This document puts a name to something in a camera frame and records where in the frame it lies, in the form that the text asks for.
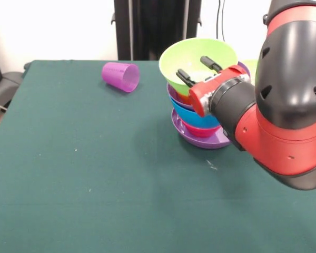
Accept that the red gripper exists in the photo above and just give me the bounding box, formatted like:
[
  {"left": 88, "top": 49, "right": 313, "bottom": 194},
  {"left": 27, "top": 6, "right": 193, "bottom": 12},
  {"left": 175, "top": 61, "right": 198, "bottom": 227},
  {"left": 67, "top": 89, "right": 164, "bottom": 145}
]
[{"left": 175, "top": 55, "right": 250, "bottom": 118}]

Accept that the green plastic bowl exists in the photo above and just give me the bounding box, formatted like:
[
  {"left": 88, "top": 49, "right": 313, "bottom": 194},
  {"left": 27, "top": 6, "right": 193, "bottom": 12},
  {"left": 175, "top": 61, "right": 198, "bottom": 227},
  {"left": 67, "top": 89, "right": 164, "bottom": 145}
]
[
  {"left": 159, "top": 38, "right": 239, "bottom": 97},
  {"left": 241, "top": 59, "right": 259, "bottom": 86}
]

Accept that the small pink plastic bowl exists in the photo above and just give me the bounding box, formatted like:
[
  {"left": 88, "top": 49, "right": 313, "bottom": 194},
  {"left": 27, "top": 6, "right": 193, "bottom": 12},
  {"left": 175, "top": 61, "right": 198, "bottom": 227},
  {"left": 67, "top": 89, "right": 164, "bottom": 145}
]
[{"left": 182, "top": 120, "right": 224, "bottom": 139}]

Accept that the dark green tablecloth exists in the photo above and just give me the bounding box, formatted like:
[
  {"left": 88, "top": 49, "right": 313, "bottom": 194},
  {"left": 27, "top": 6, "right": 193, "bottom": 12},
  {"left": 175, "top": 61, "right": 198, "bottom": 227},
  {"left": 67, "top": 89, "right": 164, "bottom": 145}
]
[{"left": 0, "top": 59, "right": 316, "bottom": 253}]

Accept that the deep blue plastic bowl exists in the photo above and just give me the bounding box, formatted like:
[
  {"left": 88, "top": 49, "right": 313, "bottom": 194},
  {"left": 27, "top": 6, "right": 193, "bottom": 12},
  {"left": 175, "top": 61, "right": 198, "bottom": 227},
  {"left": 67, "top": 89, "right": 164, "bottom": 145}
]
[{"left": 169, "top": 96, "right": 222, "bottom": 129}]

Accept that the purple plastic bowl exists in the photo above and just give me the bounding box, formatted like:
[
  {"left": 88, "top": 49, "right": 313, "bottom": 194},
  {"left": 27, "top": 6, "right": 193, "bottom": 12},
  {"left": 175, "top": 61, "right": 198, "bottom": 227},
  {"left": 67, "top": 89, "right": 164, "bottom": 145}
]
[
  {"left": 171, "top": 108, "right": 233, "bottom": 150},
  {"left": 166, "top": 61, "right": 251, "bottom": 112}
]

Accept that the purple plastic cup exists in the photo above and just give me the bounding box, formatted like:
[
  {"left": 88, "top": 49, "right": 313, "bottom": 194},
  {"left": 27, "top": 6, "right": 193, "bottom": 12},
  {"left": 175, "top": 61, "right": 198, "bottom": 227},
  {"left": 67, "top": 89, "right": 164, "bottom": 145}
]
[{"left": 101, "top": 62, "right": 141, "bottom": 94}]

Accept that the orange ribbed plastic bowl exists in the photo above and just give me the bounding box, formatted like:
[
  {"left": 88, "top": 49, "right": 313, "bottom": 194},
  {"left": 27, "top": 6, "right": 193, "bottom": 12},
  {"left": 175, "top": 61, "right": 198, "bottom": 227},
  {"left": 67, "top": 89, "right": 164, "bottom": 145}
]
[{"left": 176, "top": 90, "right": 192, "bottom": 105}]

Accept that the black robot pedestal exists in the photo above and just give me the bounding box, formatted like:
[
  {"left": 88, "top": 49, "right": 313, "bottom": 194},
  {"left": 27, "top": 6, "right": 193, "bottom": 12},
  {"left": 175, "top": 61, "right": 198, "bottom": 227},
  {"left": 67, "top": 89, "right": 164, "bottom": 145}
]
[{"left": 111, "top": 0, "right": 202, "bottom": 61}]

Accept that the grey stand foot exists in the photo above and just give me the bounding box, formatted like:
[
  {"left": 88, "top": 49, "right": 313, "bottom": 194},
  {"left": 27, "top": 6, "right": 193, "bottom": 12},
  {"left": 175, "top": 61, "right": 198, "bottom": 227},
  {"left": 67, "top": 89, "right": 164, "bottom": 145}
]
[{"left": 0, "top": 71, "right": 23, "bottom": 111}]

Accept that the black wall cable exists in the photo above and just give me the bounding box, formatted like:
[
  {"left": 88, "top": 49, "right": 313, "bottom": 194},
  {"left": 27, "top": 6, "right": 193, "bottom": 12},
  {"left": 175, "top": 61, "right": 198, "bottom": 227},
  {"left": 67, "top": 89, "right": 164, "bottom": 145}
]
[{"left": 214, "top": 0, "right": 229, "bottom": 43}]

